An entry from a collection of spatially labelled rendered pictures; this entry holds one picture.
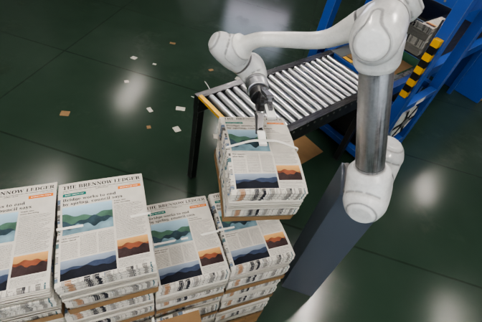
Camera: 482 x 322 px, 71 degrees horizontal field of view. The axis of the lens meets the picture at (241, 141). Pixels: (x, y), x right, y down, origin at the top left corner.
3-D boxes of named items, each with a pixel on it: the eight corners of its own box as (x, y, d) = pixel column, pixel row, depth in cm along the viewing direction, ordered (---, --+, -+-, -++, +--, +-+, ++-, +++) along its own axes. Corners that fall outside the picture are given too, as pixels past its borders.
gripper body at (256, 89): (270, 83, 132) (274, 100, 126) (265, 99, 138) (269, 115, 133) (251, 82, 130) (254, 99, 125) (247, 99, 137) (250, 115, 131)
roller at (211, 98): (256, 146, 194) (252, 145, 190) (209, 100, 217) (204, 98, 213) (262, 140, 193) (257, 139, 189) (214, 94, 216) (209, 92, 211)
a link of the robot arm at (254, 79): (265, 90, 142) (267, 100, 139) (243, 90, 140) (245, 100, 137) (269, 73, 135) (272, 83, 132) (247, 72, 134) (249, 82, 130)
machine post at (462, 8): (361, 171, 301) (475, -2, 194) (353, 164, 306) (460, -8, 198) (367, 167, 306) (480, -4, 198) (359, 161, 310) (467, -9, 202)
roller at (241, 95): (285, 128, 203) (282, 134, 205) (237, 84, 225) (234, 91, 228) (280, 128, 199) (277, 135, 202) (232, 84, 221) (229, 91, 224)
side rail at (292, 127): (247, 165, 191) (250, 150, 183) (240, 158, 194) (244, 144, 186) (377, 98, 263) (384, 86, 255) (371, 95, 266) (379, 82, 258)
